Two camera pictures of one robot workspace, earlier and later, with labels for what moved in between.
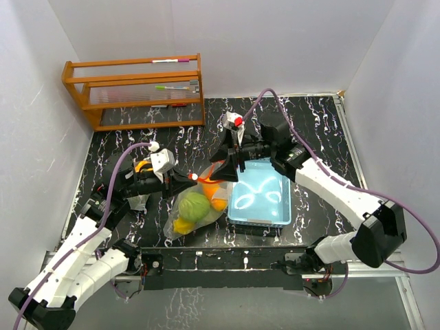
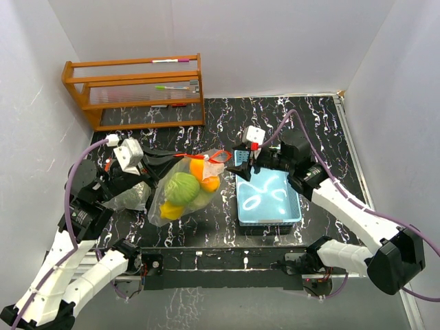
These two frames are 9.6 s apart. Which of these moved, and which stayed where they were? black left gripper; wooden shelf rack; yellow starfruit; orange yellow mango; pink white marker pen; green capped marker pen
Moved: yellow starfruit; orange yellow mango; black left gripper
Stayed: wooden shelf rack; pink white marker pen; green capped marker pen
